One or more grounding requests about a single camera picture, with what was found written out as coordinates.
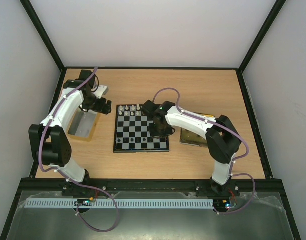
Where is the black aluminium frame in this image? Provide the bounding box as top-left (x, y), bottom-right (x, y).
top-left (0, 0), bottom-right (301, 240)

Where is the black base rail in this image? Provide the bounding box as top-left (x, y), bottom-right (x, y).
top-left (17, 178), bottom-right (285, 198)

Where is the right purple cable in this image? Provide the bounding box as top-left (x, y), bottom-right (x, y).
top-left (152, 87), bottom-right (257, 216)

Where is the black silver chess board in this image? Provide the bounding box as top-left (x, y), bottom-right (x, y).
top-left (113, 104), bottom-right (170, 154)

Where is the gold tin with black pieces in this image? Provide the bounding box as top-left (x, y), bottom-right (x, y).
top-left (179, 120), bottom-right (208, 148)

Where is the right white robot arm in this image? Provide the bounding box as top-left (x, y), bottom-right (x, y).
top-left (141, 100), bottom-right (242, 196)

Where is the white slotted cable duct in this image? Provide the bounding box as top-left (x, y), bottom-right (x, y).
top-left (24, 198), bottom-right (214, 210)

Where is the purple cable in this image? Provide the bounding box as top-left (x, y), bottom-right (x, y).
top-left (152, 87), bottom-right (257, 216)
top-left (39, 65), bottom-right (120, 231)

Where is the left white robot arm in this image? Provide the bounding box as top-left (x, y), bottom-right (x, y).
top-left (28, 67), bottom-right (112, 184)

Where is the silver gold tin lid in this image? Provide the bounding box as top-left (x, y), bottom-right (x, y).
top-left (67, 109), bottom-right (100, 142)

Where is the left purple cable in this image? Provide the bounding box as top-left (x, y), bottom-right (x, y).
top-left (39, 65), bottom-right (120, 231)

